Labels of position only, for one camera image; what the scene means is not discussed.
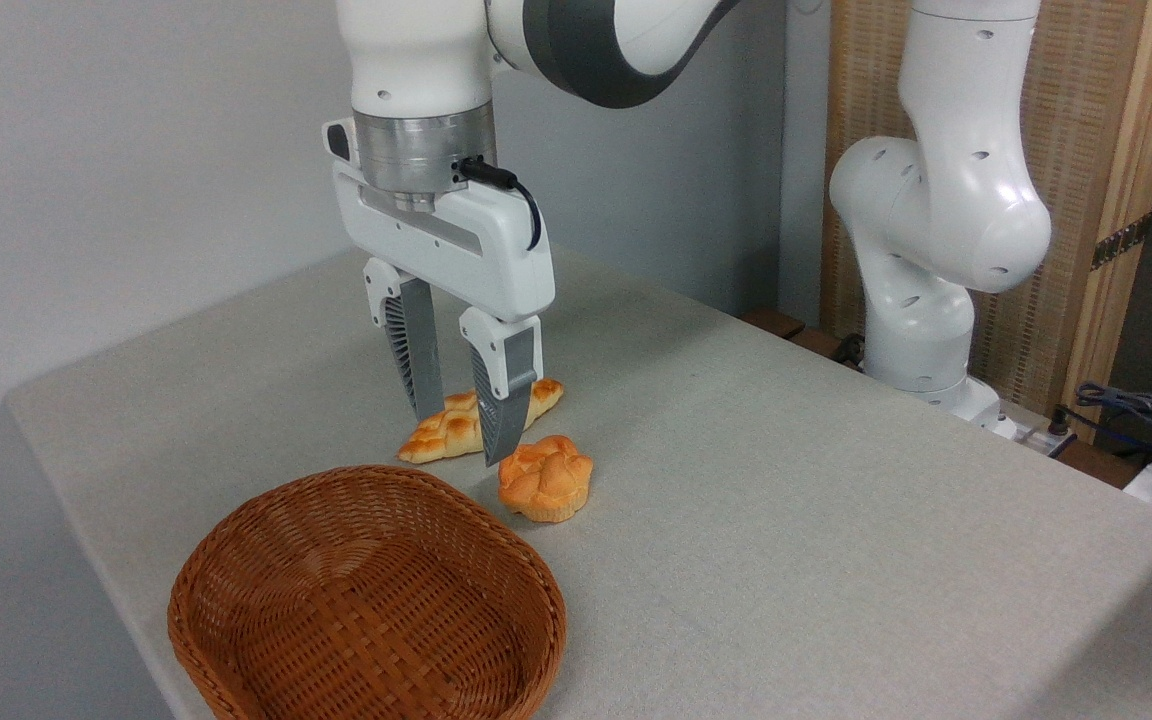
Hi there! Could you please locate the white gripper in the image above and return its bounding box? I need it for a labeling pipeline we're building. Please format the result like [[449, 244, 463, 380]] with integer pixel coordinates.
[[323, 117, 556, 469]]

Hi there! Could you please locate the round flower-shaped bread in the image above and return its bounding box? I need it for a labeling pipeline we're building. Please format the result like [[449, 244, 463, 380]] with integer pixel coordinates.
[[496, 435, 596, 525]]

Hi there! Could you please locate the long braided bread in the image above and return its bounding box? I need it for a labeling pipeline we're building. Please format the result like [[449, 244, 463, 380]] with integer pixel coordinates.
[[396, 378, 566, 465]]

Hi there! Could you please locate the brown woven wicker basket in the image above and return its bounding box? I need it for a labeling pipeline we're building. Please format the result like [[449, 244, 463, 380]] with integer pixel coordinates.
[[167, 464, 569, 720]]

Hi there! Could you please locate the brown wooden board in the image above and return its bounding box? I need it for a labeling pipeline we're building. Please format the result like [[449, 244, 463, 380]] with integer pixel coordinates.
[[740, 307, 869, 373]]

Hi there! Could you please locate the dark metal screen hinge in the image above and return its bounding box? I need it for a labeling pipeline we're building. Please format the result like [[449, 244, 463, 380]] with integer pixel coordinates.
[[1090, 212, 1152, 272]]

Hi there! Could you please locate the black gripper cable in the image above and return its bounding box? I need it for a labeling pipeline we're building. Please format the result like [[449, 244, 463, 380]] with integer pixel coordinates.
[[457, 154, 545, 252]]

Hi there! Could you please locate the bamboo screen with wooden frame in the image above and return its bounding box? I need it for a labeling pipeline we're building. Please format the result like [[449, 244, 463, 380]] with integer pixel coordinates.
[[820, 0, 1152, 443]]

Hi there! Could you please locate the bundle of blue black cables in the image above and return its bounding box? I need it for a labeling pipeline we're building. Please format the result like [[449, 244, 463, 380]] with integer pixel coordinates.
[[1074, 380, 1152, 473]]

